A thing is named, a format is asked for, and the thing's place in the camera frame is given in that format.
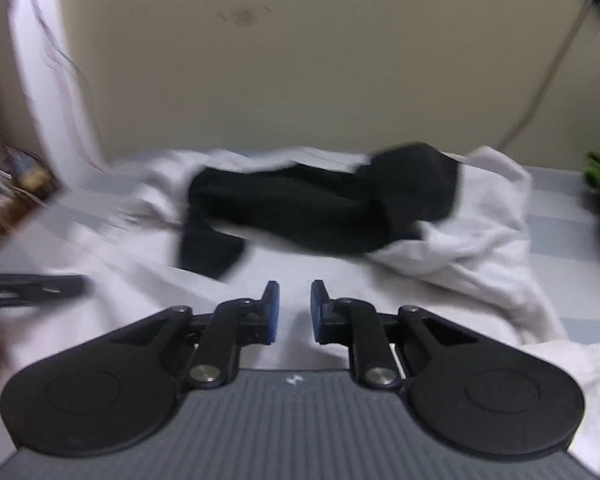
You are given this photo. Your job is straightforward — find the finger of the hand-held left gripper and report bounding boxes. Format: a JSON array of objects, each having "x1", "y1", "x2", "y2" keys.
[{"x1": 34, "y1": 275, "x2": 87, "y2": 302}]

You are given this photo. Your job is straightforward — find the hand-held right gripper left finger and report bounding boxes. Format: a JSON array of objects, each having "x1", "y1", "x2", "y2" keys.
[{"x1": 112, "y1": 281, "x2": 281, "y2": 390}]

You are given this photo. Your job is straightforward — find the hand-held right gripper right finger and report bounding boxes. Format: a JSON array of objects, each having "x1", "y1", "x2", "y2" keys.
[{"x1": 310, "y1": 280, "x2": 481, "y2": 390}]

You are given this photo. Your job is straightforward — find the white garment with black trim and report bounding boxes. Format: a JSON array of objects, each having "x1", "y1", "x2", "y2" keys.
[{"x1": 0, "y1": 145, "x2": 600, "y2": 476}]

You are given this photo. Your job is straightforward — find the brown clutter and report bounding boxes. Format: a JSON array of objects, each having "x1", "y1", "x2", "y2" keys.
[{"x1": 0, "y1": 144, "x2": 63, "y2": 241}]

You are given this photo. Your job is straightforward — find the striped bedsheet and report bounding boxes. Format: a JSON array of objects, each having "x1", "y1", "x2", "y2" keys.
[{"x1": 0, "y1": 152, "x2": 600, "y2": 461}]

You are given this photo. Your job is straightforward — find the green cloth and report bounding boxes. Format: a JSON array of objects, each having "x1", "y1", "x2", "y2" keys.
[{"x1": 584, "y1": 151, "x2": 600, "y2": 187}]

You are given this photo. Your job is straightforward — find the grey wall cable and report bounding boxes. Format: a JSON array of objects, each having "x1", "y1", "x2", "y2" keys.
[{"x1": 497, "y1": 2, "x2": 593, "y2": 150}]

